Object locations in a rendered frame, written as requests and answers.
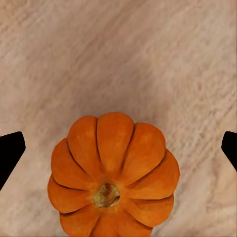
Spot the pumpkin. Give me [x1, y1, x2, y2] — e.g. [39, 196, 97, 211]
[47, 112, 180, 237]

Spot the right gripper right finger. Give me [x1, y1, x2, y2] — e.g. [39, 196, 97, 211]
[221, 131, 237, 171]

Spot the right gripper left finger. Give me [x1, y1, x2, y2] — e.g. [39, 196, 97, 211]
[0, 131, 26, 191]

